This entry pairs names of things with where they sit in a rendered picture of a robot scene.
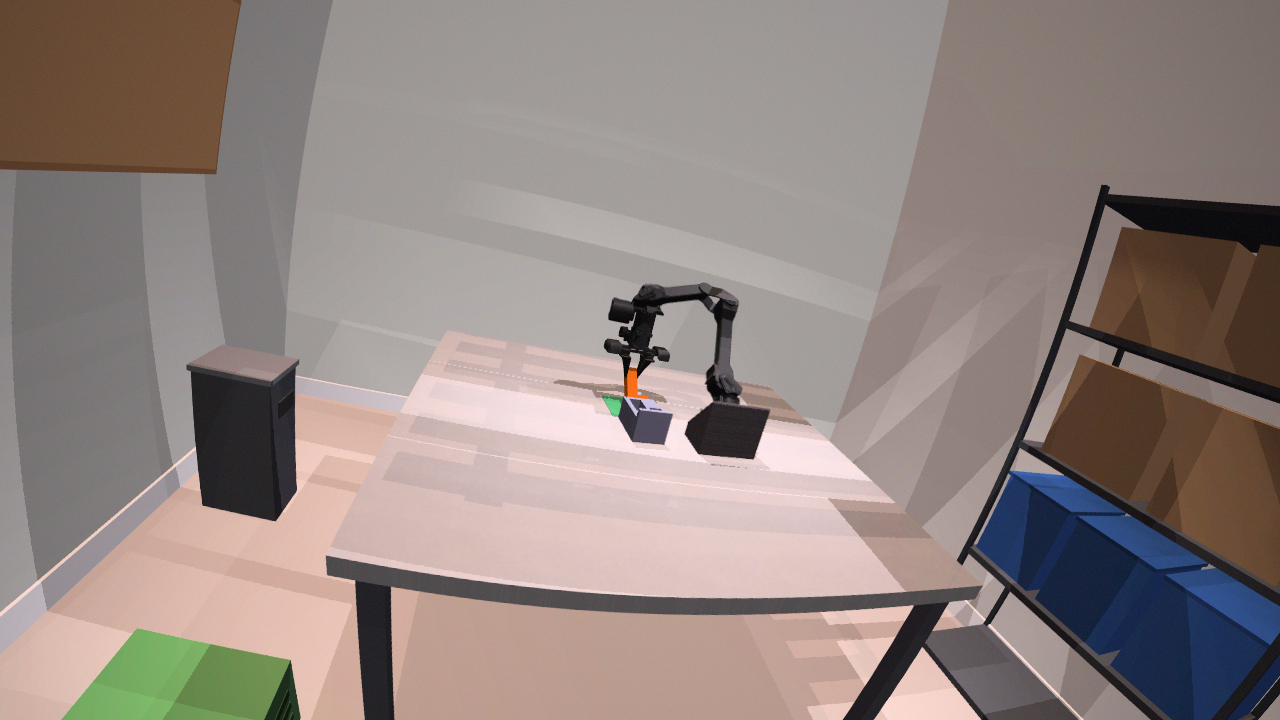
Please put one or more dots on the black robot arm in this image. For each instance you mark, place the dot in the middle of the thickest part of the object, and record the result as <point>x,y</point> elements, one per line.
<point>721,384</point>

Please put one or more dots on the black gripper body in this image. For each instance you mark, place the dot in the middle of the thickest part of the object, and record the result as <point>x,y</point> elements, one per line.
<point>639,340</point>

